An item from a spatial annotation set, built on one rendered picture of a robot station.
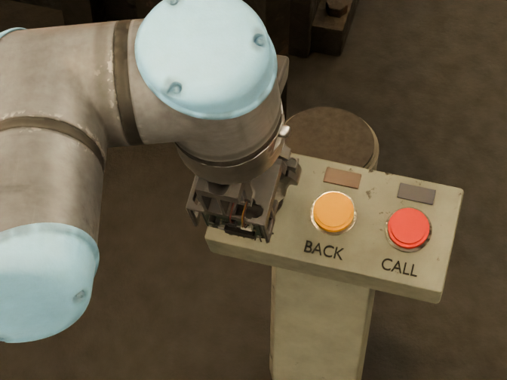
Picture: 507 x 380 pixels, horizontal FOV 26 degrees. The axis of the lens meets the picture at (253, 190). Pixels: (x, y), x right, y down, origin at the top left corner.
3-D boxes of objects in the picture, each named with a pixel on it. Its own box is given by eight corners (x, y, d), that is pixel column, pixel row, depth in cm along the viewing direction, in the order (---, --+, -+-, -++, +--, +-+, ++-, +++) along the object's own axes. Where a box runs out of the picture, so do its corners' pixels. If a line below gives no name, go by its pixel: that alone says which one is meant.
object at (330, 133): (281, 326, 171) (289, 94, 130) (356, 344, 169) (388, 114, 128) (259, 392, 163) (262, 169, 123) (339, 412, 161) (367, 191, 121)
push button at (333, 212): (318, 192, 110) (318, 187, 109) (357, 201, 110) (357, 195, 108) (309, 230, 109) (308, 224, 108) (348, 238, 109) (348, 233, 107)
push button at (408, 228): (392, 209, 109) (392, 203, 107) (431, 217, 108) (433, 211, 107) (383, 246, 108) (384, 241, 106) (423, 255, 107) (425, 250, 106)
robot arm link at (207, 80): (122, -16, 75) (268, -30, 74) (155, 64, 87) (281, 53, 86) (124, 110, 72) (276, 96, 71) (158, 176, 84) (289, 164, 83)
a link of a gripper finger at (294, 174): (251, 191, 105) (242, 159, 97) (256, 175, 105) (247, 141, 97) (299, 202, 104) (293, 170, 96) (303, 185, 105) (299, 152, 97)
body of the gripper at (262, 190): (192, 227, 100) (170, 182, 88) (216, 141, 102) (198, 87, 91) (273, 245, 98) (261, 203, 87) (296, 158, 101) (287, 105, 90)
